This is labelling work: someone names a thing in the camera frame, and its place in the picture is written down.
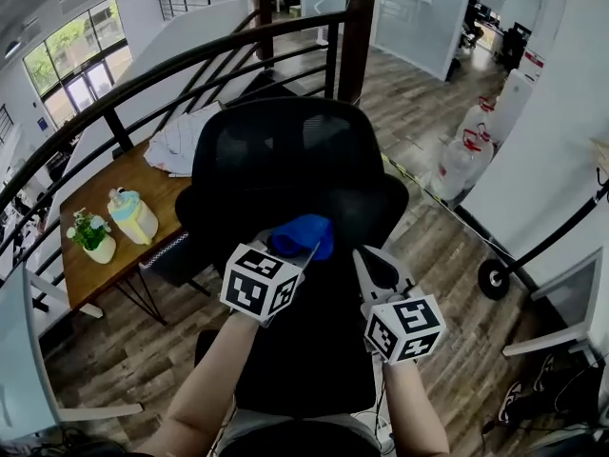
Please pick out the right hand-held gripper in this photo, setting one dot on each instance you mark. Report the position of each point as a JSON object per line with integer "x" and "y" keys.
{"x": 404, "y": 329}

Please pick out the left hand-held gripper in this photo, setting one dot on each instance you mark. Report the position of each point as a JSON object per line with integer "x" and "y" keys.
{"x": 257, "y": 288}

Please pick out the blue cloth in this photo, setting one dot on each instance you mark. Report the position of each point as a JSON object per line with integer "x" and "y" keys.
{"x": 304, "y": 231}

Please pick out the person's right forearm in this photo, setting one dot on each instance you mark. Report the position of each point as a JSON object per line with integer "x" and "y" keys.
{"x": 414, "y": 407}

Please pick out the person's left forearm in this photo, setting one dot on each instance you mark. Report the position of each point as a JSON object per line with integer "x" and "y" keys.
{"x": 204, "y": 388}

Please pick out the black chair seat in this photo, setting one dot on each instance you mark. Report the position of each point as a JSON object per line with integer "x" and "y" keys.
{"x": 323, "y": 350}

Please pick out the black mesh chair headrest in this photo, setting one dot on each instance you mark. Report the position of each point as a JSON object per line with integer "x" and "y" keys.
{"x": 285, "y": 150}

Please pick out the yellow black floor strip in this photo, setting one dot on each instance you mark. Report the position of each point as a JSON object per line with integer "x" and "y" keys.
{"x": 404, "y": 172}

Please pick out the dark chair with patterned trim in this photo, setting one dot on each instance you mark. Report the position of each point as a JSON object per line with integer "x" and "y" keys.
{"x": 176, "y": 264}

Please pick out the black chair armrest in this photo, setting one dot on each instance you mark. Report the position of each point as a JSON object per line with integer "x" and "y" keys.
{"x": 207, "y": 355}

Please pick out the white checked fabric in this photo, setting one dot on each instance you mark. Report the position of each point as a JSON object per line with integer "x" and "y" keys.
{"x": 181, "y": 141}

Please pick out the cream pitcher with blue lid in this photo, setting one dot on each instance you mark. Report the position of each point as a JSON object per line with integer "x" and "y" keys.
{"x": 133, "y": 217}

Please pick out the wooden table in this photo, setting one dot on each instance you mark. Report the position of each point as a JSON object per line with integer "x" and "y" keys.
{"x": 138, "y": 179}

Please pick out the black coat stand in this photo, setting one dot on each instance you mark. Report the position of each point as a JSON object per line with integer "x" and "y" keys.
{"x": 552, "y": 243}

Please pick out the white table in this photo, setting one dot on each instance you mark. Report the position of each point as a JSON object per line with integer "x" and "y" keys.
{"x": 542, "y": 345}

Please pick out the person's black shirt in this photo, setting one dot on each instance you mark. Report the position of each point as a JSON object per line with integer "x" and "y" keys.
{"x": 304, "y": 444}

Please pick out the green plant in cream pot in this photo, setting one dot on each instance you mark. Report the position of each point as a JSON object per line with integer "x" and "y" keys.
{"x": 95, "y": 241}

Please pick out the small black box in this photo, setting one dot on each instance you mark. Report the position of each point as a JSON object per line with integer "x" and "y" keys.
{"x": 117, "y": 152}

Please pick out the black curved railing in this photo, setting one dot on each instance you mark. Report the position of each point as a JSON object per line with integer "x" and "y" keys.
{"x": 166, "y": 72}

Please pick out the white water dispenser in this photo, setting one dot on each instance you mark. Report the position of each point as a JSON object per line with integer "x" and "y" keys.
{"x": 514, "y": 103}

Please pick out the red and white sign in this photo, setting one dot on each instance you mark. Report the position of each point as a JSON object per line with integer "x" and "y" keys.
{"x": 534, "y": 65}

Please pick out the distant metal railing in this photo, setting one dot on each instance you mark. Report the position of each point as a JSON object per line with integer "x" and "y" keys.
{"x": 190, "y": 5}

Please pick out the white desk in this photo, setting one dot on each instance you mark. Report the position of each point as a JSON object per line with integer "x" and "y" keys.
{"x": 24, "y": 350}

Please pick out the large window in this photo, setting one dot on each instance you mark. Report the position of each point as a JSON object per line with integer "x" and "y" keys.
{"x": 76, "y": 55}

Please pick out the dark wooden railing post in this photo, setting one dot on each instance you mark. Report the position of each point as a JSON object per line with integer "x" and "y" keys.
{"x": 357, "y": 41}
{"x": 263, "y": 17}

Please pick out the small blue wall sign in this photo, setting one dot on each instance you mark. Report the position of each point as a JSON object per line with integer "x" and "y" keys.
{"x": 42, "y": 125}

